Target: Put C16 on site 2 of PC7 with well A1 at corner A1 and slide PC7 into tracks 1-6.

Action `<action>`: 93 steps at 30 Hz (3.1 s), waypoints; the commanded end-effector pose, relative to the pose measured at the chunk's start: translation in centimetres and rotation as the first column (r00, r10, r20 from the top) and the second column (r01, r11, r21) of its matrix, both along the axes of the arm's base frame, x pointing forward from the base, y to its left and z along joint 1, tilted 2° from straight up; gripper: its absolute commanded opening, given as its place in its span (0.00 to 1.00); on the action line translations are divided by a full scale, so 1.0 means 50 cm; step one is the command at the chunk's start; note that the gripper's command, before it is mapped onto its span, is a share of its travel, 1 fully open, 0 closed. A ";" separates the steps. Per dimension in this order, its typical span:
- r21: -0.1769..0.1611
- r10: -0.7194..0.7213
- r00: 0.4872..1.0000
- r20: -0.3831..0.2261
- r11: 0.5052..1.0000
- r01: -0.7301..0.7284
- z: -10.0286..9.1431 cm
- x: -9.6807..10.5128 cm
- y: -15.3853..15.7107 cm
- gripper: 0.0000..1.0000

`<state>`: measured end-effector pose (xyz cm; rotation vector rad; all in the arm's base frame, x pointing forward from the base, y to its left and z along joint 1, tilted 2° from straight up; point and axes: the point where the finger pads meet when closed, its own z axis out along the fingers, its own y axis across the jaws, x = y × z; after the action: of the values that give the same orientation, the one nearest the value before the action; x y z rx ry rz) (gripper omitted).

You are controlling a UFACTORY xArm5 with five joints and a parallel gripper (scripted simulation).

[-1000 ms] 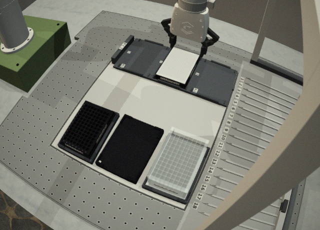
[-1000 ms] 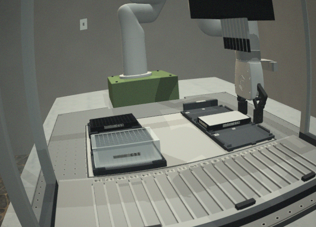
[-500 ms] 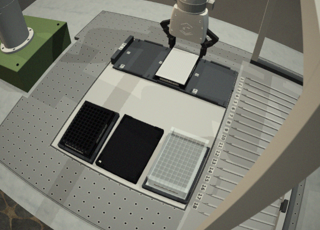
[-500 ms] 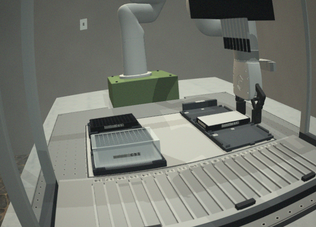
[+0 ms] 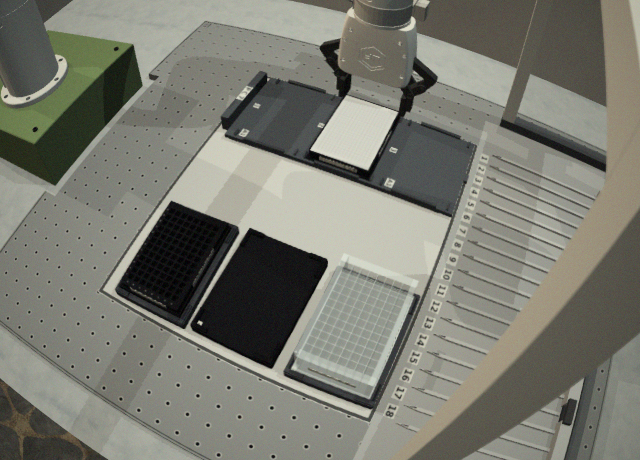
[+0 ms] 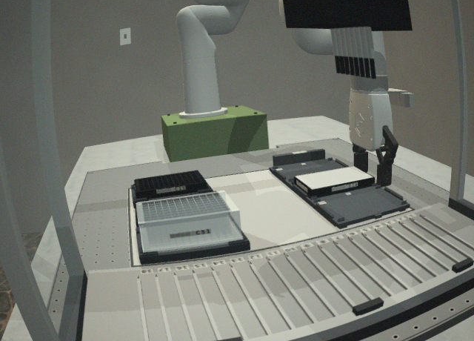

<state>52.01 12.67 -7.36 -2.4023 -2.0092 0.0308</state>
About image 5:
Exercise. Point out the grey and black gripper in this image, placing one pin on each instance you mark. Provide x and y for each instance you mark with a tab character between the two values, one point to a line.
374	53

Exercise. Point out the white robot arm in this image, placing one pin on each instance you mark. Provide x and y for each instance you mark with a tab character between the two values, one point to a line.
31	71

